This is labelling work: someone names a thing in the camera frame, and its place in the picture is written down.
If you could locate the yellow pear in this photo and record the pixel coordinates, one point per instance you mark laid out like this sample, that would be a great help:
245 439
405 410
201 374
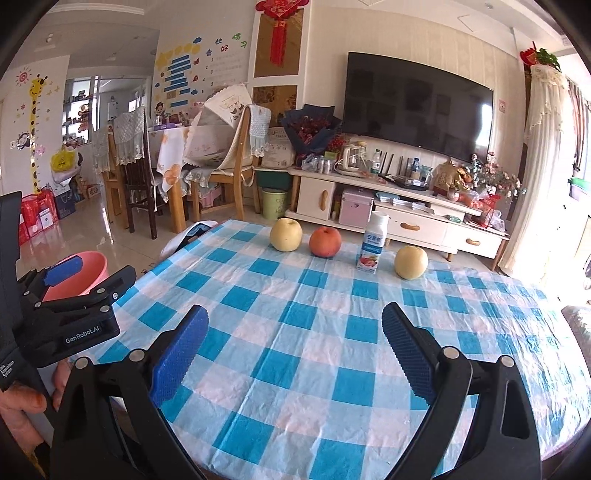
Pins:
411 262
286 235

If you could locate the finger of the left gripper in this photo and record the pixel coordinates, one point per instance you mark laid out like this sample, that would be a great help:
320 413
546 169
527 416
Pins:
104 294
62 271

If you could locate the pink storage box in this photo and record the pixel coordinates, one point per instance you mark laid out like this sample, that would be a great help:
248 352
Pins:
356 207

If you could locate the golden ornament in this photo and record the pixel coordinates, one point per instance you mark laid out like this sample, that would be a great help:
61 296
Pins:
449 176

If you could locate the white tv cabinet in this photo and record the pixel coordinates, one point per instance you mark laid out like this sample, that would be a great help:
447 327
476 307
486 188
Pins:
415 218

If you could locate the yellow pear left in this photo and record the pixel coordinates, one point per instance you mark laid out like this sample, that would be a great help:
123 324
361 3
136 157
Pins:
286 235

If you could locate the wooden chair with cushion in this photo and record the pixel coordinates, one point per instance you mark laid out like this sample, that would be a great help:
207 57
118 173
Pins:
224 141

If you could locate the red chinese knot decoration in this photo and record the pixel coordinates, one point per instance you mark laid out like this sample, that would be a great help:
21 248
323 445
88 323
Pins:
280 11

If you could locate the red apple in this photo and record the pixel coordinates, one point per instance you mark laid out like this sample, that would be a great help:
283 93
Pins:
325 242

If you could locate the dining table with cloth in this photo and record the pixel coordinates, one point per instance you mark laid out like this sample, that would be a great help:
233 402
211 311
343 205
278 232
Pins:
167 155

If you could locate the pink plastic basin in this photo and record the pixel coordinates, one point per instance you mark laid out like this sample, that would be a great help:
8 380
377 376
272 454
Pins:
94 271

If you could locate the yellow pear right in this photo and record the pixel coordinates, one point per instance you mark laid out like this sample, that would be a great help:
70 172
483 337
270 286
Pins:
411 262

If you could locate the dark wooden chair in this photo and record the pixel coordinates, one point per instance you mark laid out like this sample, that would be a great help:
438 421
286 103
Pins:
129 148

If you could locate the person left hand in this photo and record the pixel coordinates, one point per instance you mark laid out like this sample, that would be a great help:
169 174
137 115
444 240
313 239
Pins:
20 400

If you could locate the green trash can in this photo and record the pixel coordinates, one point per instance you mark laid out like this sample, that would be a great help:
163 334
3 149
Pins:
275 203

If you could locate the black flat television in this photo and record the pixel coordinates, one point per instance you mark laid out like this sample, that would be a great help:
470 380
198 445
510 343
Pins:
414 104

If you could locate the dark flower bouquet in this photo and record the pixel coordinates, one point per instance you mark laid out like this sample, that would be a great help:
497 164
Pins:
311 128

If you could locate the yellow plastic bag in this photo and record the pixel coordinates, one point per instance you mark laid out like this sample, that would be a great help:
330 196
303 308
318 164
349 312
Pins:
65 160

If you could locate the white yogurt drink bottle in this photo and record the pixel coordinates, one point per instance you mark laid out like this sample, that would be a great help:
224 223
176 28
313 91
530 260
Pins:
374 241

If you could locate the red gift bags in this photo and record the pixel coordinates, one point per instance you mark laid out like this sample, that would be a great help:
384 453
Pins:
37 213

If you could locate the electric kettle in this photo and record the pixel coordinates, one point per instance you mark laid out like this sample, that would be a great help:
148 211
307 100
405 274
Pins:
353 158

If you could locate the covered standing air conditioner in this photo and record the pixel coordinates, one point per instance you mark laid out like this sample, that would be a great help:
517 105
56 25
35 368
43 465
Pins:
546 134

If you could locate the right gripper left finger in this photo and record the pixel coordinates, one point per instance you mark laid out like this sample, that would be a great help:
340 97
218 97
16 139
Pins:
110 424

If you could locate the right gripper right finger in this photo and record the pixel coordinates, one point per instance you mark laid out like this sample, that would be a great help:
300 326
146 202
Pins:
502 442

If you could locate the blue checkered tablecloth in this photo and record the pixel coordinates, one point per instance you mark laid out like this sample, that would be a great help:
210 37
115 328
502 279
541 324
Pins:
296 379

